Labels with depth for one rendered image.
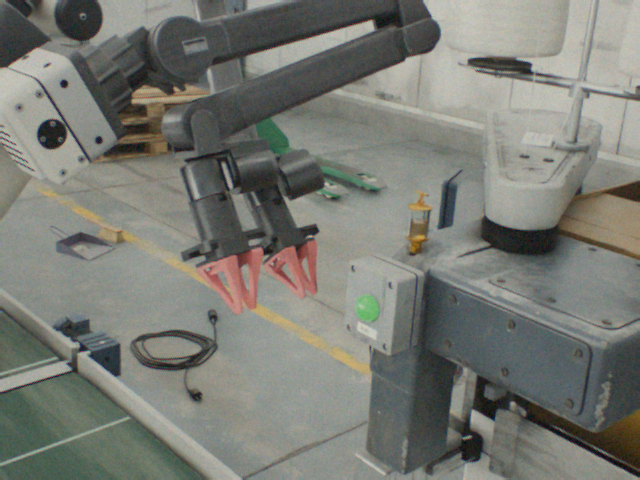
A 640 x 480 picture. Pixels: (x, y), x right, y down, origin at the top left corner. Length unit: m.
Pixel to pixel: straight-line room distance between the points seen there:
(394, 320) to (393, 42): 0.49
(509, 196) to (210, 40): 0.42
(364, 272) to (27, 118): 0.41
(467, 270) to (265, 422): 2.28
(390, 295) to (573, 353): 0.20
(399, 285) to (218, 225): 0.29
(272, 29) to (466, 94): 6.37
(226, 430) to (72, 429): 0.81
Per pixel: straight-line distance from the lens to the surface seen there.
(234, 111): 1.12
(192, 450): 2.28
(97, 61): 1.06
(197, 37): 1.09
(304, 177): 1.32
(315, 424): 3.16
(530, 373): 0.89
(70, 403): 2.56
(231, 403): 3.27
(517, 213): 1.00
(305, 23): 1.20
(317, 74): 1.19
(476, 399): 1.19
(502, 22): 1.18
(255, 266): 1.11
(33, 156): 1.03
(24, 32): 1.18
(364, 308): 0.93
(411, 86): 7.91
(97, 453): 2.34
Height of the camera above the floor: 1.67
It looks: 19 degrees down
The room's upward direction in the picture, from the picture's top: 4 degrees clockwise
